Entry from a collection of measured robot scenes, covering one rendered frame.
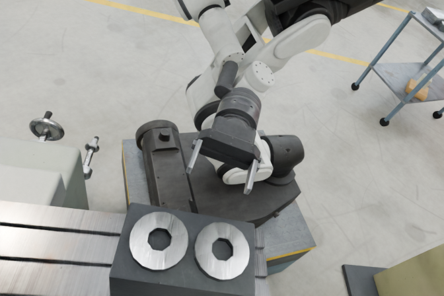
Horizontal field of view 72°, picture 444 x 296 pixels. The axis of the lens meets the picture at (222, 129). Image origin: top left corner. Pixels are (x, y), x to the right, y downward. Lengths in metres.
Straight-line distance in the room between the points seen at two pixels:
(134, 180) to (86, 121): 0.84
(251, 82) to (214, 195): 0.69
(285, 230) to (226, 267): 1.00
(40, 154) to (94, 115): 1.14
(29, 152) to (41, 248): 0.44
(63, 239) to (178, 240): 0.29
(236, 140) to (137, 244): 0.24
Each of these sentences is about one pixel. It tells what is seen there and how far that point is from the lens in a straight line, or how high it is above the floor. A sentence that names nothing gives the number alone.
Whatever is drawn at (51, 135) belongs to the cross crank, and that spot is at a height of 0.64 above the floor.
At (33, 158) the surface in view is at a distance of 1.09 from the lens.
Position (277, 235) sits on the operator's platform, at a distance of 1.47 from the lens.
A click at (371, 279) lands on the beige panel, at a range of 2.13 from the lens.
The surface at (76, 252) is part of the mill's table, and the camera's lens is 0.72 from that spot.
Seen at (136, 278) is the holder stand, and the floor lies 1.15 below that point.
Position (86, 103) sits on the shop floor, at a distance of 2.27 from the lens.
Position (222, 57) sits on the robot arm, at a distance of 0.72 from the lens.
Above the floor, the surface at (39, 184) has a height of 0.89.
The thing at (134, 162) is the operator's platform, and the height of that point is 0.40.
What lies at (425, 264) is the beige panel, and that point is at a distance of 1.86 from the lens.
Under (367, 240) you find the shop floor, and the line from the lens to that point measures 2.27.
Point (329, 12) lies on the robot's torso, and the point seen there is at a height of 1.36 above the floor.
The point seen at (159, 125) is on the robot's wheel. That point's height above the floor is 0.60.
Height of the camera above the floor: 1.64
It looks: 47 degrees down
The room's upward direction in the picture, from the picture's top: 22 degrees clockwise
